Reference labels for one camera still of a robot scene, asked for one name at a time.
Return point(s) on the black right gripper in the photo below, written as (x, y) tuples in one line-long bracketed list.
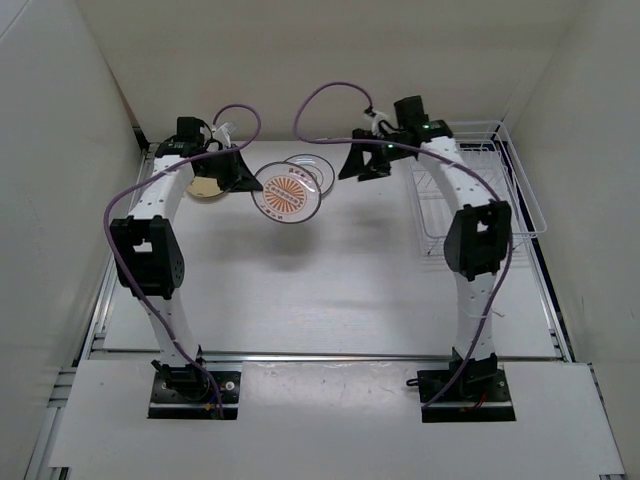
[(355, 164)]

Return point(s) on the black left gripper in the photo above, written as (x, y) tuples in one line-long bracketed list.
[(239, 177)]

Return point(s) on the green rimmed white plate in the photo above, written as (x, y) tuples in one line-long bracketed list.
[(320, 168)]

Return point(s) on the beige plate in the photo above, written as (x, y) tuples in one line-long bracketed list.
[(204, 189)]

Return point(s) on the orange sunburst plate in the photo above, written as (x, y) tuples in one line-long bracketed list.
[(290, 194)]

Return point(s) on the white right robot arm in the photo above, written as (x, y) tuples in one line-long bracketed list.
[(478, 237)]

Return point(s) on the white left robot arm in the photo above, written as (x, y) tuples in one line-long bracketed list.
[(149, 260)]

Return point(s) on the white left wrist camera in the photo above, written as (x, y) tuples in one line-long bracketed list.
[(222, 133)]

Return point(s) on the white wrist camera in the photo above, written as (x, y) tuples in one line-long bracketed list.
[(222, 133), (379, 121)]

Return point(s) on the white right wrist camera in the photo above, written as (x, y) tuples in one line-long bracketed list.
[(379, 121)]

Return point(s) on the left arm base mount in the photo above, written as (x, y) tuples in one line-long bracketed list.
[(187, 394)]

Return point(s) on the aluminium frame rail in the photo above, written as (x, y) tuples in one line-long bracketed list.
[(327, 320)]

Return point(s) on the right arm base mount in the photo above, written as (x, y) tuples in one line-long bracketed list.
[(480, 393)]

